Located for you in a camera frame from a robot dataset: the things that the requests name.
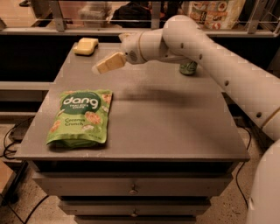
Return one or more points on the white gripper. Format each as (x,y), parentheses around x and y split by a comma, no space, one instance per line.
(131,48)

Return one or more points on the yellow sponge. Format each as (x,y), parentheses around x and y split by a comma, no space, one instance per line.
(86,46)

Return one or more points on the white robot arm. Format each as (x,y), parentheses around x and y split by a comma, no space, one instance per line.
(254,90)

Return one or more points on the black bag on shelf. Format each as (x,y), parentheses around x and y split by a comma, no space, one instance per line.
(136,14)

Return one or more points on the clear plastic container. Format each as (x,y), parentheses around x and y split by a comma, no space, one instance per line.
(95,14)

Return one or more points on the green soda can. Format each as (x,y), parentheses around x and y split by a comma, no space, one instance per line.
(188,68)

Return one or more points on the green dang chips bag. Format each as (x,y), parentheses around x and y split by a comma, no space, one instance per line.
(82,119)

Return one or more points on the printed food bag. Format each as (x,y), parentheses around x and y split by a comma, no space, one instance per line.
(215,14)

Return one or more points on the grey drawer cabinet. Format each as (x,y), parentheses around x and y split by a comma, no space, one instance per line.
(172,145)

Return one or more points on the metal shelf rail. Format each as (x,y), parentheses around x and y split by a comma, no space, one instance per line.
(259,18)

